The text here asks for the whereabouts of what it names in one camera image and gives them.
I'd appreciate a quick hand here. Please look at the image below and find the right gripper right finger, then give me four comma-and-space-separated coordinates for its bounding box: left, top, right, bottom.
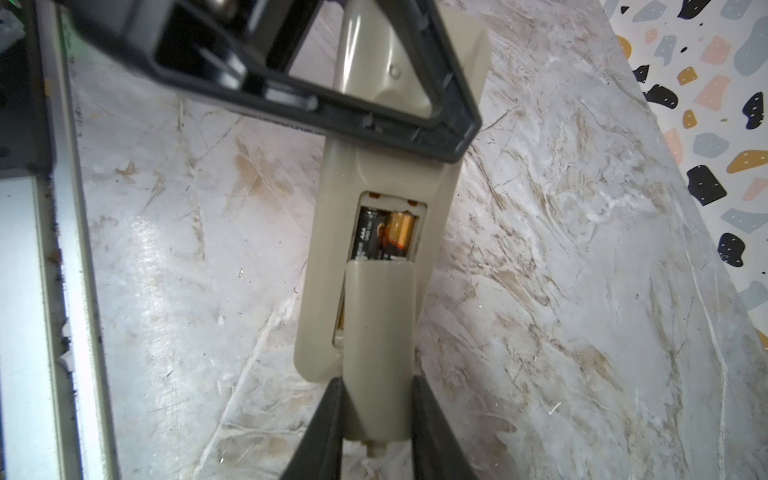
411, 376, 478, 480

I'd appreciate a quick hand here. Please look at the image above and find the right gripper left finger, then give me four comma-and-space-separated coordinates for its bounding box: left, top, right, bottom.
280, 377, 346, 480

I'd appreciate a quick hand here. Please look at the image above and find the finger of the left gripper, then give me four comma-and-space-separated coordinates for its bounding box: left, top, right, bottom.
67, 1, 481, 163

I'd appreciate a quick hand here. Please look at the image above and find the remote battery cover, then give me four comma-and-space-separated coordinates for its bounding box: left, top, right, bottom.
342, 260, 416, 458

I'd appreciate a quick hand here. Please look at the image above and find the black gold AAA battery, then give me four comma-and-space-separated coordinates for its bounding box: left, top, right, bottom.
350, 207, 388, 260

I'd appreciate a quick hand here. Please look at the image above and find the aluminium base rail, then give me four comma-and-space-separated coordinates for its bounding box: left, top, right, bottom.
1, 1, 119, 479

